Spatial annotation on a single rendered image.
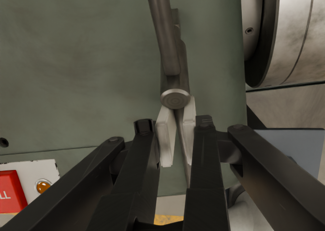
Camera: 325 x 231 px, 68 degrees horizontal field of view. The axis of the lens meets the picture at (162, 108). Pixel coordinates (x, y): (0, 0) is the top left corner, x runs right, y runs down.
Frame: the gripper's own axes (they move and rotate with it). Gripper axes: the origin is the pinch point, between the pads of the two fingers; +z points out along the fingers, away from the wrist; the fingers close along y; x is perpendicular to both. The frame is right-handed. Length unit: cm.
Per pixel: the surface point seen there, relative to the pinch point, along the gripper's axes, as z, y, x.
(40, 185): 8.8, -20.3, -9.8
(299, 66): 15.8, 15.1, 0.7
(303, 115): 135, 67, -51
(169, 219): 134, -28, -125
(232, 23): 11.0, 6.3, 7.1
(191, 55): 9.2, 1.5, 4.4
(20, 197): 8.3, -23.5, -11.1
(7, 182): 8.0, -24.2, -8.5
